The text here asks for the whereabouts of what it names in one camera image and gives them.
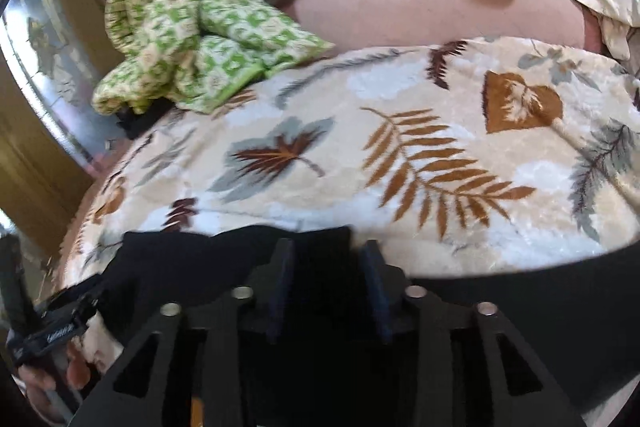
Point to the brown wooden door leaf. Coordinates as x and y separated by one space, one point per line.
30 167

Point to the green checkered quilt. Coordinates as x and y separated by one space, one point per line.
165 22

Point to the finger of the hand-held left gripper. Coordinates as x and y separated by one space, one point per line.
82 307

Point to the black item under quilt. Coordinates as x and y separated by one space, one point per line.
135 122

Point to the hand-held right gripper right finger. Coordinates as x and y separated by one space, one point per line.
376 292

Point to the person's left hand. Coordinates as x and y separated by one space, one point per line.
75 372

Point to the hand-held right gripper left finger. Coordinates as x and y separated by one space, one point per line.
281 292

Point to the black pants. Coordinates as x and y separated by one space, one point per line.
200 262

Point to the leaf print blanket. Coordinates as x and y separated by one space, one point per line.
350 187

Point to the stained glass door panel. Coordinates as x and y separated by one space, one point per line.
60 72

